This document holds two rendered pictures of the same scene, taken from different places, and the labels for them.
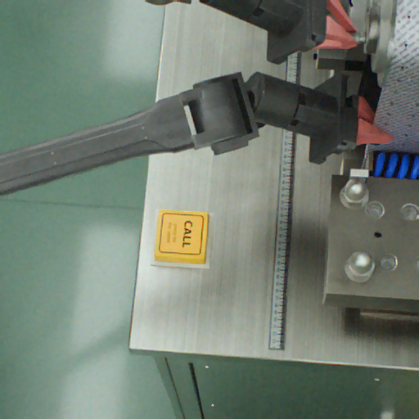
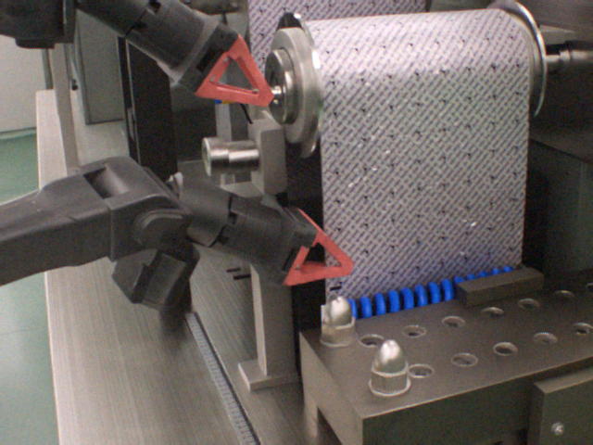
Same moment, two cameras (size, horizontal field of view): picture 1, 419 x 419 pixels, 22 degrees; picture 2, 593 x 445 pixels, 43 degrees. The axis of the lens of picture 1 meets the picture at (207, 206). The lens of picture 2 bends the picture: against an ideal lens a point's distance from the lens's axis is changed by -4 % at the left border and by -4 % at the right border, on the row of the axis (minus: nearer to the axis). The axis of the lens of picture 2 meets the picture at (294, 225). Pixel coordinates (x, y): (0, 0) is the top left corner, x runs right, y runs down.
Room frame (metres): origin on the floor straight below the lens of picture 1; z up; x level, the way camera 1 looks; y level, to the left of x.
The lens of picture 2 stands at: (-0.10, 0.14, 1.40)
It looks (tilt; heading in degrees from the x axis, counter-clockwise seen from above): 21 degrees down; 333
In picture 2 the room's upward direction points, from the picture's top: 3 degrees counter-clockwise
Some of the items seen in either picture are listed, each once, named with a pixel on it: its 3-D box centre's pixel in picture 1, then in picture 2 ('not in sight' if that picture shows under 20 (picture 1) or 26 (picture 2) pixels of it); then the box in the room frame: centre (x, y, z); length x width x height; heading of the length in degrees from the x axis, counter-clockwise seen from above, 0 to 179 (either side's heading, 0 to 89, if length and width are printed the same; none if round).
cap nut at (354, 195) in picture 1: (355, 191); (338, 318); (0.47, -0.19, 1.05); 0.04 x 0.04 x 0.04
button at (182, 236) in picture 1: (182, 236); not in sight; (0.48, 0.04, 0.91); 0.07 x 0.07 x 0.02; 80
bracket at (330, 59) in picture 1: (335, 72); (258, 260); (0.64, -0.18, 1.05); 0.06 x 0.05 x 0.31; 80
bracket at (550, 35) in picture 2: not in sight; (540, 32); (0.55, -0.51, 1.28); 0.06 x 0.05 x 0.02; 80
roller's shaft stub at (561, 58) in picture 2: not in sight; (535, 62); (0.55, -0.51, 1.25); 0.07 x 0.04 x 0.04; 80
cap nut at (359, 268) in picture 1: (361, 263); (389, 363); (0.38, -0.18, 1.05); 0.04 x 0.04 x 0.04
